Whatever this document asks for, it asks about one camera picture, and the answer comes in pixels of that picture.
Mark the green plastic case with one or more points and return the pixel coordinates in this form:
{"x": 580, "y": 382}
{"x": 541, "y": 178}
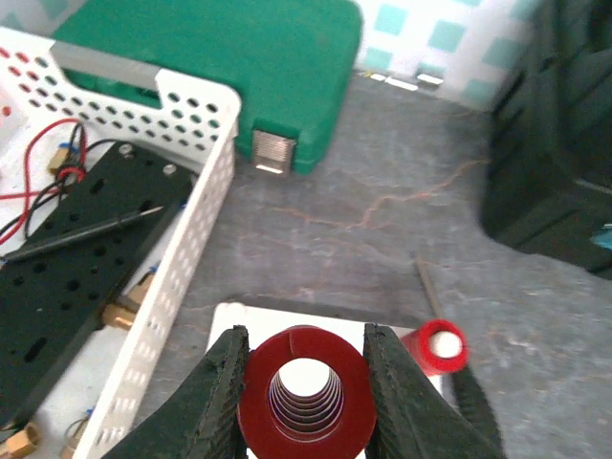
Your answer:
{"x": 290, "y": 62}

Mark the black toolbox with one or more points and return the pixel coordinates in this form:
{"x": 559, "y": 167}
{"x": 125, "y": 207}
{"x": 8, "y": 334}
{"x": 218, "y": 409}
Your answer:
{"x": 549, "y": 178}

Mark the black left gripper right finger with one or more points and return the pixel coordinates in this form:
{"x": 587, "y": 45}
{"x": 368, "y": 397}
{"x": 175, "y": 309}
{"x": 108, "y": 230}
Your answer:
{"x": 413, "y": 418}

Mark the large red spring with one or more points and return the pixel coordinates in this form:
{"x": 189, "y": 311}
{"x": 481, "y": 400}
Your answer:
{"x": 439, "y": 347}

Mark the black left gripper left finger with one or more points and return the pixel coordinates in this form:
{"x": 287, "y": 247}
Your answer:
{"x": 200, "y": 419}

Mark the black handled screwdriver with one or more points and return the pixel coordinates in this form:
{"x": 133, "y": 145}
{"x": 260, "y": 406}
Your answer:
{"x": 428, "y": 286}

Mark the white perforated basket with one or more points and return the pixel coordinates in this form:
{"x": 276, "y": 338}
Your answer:
{"x": 192, "y": 122}

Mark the black device in basket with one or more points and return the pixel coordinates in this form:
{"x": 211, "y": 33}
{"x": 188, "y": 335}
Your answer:
{"x": 51, "y": 303}

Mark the white peg fixture base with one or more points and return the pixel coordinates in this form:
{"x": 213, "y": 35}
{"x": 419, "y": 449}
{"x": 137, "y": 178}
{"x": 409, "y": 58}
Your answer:
{"x": 287, "y": 320}

